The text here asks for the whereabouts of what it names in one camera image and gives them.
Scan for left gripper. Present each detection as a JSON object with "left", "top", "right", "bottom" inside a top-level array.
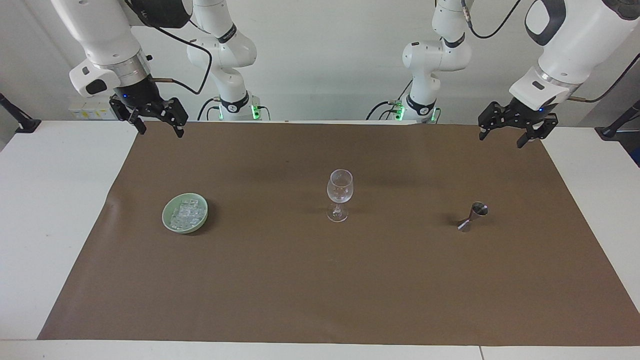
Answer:
[{"left": 478, "top": 97, "right": 559, "bottom": 149}]

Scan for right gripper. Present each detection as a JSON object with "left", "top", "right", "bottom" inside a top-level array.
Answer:
[{"left": 109, "top": 76, "right": 190, "bottom": 139}]

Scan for clear ice cubes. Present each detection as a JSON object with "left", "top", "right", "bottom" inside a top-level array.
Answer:
[{"left": 170, "top": 199, "right": 207, "bottom": 231}]

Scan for clear wine glass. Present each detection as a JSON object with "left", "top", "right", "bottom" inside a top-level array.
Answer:
[{"left": 326, "top": 168, "right": 355, "bottom": 223}]

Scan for black stand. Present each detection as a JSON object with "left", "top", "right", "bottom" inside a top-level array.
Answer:
[
  {"left": 594, "top": 99, "right": 640, "bottom": 142},
  {"left": 0, "top": 93, "right": 42, "bottom": 134}
]

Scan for silver metal jigger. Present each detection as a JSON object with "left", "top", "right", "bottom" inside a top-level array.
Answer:
[{"left": 456, "top": 201, "right": 490, "bottom": 234}]

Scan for green ceramic bowl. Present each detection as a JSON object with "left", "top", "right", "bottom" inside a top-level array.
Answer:
[{"left": 161, "top": 192, "right": 210, "bottom": 235}]

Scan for black cable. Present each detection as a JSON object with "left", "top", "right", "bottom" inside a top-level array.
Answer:
[
  {"left": 461, "top": 0, "right": 523, "bottom": 40},
  {"left": 365, "top": 80, "right": 414, "bottom": 121},
  {"left": 197, "top": 97, "right": 222, "bottom": 122},
  {"left": 124, "top": 0, "right": 214, "bottom": 96},
  {"left": 569, "top": 54, "right": 640, "bottom": 104}
]

